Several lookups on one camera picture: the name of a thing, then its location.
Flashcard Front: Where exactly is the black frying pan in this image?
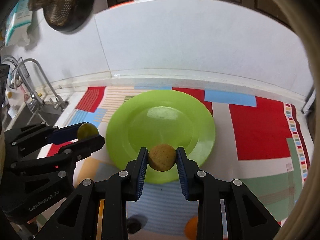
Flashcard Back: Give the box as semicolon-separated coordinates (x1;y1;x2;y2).
49;0;94;33

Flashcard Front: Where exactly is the small orange fruit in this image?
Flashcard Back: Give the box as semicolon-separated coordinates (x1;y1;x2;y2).
184;216;198;240

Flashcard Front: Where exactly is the green plastic plate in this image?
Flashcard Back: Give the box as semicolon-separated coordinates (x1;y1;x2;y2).
105;90;216;170

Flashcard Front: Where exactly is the colourful patchwork tablecloth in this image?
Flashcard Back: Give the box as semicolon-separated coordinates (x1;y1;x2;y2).
50;87;313;239

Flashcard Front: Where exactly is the small green-yellow fruit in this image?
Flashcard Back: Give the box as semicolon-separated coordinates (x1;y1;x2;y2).
76;122;99;140

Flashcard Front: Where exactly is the chrome kitchen faucet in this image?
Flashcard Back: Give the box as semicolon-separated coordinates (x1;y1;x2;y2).
1;55;68;113

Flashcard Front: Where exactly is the dark plum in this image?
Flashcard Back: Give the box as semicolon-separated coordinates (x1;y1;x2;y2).
126;214;148;234

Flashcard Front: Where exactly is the small yellow-brown fruit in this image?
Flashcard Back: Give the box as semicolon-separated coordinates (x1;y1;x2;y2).
148;144;176;172

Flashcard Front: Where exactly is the brass mesh strainer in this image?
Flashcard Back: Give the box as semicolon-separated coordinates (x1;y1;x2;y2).
28;0;75;28

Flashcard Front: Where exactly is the teal white paper package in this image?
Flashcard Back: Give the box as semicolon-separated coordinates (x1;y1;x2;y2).
5;0;33;47

